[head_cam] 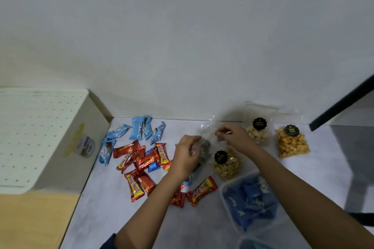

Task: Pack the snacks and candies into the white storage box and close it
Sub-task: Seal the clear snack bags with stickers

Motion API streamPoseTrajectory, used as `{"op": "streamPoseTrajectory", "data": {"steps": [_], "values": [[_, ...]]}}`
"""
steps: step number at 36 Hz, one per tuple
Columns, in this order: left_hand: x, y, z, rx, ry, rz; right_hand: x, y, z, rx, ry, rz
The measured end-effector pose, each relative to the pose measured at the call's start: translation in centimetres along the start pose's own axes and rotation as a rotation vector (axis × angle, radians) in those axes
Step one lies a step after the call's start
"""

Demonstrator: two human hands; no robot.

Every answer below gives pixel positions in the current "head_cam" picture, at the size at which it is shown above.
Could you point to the person's left hand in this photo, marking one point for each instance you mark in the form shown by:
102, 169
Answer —
184, 158

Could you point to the person's right hand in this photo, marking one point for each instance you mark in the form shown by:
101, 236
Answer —
239, 139

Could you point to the bag of pastel candies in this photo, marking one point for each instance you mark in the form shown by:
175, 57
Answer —
258, 135

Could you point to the bag of black-white cookies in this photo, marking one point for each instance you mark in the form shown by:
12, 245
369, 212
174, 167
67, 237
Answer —
204, 151

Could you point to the bag of beige nuts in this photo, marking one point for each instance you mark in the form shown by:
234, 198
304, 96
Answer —
228, 165

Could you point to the pile of red candy bars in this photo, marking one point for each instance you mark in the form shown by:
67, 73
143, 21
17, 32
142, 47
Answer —
140, 159

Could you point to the bag of orange crackers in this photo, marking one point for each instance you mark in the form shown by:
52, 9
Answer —
292, 143

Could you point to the group of light blue packets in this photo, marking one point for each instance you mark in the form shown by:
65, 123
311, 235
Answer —
137, 129

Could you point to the white storage box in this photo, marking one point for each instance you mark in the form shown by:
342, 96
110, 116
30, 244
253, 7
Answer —
73, 158

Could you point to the white perforated box lid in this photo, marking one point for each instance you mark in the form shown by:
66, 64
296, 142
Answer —
35, 138

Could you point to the person's left forearm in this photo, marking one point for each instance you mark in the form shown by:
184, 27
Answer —
149, 213

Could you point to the person's right forearm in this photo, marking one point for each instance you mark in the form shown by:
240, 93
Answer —
301, 199

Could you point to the person's navy shirt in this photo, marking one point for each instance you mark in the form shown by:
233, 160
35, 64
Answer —
109, 243

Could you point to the clear plastic tub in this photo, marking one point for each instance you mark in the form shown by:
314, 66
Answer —
223, 196
248, 243

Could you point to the grey marble-look board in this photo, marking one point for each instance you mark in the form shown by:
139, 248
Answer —
111, 213

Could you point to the black side table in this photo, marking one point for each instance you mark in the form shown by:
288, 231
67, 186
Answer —
342, 105

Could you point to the wooden folding table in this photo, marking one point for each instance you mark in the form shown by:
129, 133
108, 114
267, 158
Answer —
32, 219

